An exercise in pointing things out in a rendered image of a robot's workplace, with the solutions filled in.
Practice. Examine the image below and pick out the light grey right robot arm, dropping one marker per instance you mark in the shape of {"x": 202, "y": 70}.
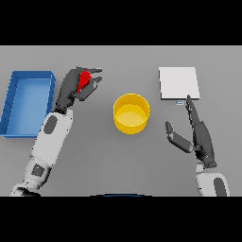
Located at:
{"x": 212, "y": 182}

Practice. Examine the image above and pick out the yellow bowl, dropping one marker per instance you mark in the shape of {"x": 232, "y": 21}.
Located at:
{"x": 131, "y": 114}

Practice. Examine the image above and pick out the blue tray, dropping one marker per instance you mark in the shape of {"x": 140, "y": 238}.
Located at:
{"x": 26, "y": 104}

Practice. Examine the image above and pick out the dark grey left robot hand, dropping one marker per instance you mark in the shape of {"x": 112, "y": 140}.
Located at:
{"x": 67, "y": 89}

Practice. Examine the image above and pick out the red beaker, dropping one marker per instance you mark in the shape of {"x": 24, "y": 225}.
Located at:
{"x": 83, "y": 79}

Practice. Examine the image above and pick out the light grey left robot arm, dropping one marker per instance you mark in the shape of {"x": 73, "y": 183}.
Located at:
{"x": 47, "y": 148}

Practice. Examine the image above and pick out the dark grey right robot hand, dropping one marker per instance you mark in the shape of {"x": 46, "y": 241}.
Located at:
{"x": 201, "y": 138}

